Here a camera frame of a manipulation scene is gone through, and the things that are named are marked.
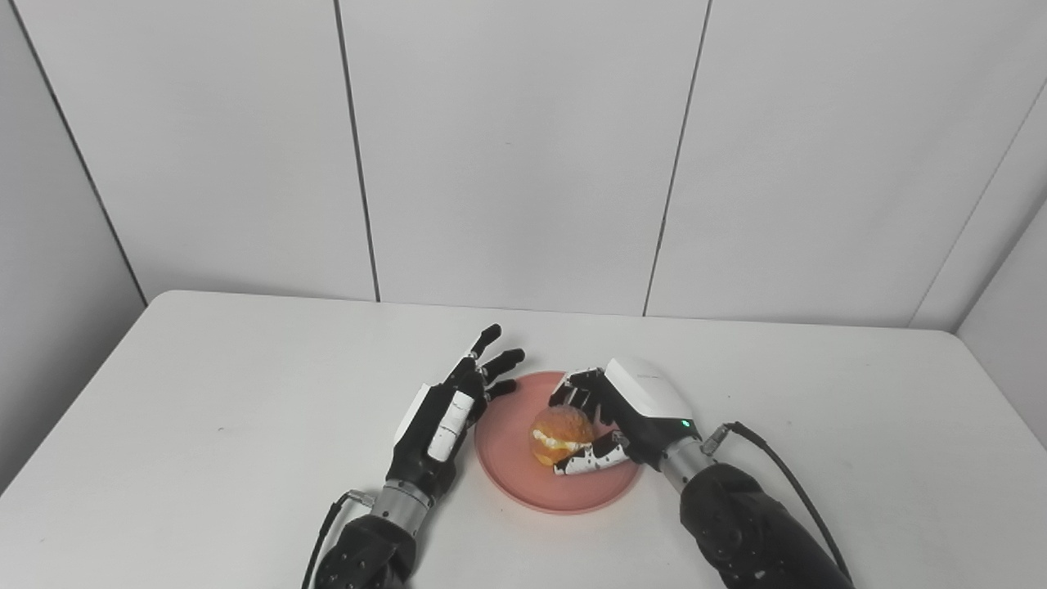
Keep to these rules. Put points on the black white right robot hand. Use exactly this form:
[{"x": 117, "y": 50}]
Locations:
[{"x": 650, "y": 409}]

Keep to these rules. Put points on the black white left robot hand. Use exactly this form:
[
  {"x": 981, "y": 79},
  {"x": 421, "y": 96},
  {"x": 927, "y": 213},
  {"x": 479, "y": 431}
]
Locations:
[{"x": 425, "y": 442}]

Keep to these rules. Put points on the pink round plate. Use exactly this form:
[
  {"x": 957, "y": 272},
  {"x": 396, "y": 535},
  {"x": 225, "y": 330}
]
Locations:
[{"x": 511, "y": 458}]

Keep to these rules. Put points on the cream puff pastry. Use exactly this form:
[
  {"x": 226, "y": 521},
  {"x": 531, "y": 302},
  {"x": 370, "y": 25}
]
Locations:
[{"x": 560, "y": 429}]

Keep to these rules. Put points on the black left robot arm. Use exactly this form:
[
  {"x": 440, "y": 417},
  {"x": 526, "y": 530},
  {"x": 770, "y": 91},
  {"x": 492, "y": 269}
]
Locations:
[{"x": 368, "y": 552}]

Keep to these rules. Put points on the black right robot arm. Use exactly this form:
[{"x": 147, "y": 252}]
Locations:
[{"x": 744, "y": 532}]

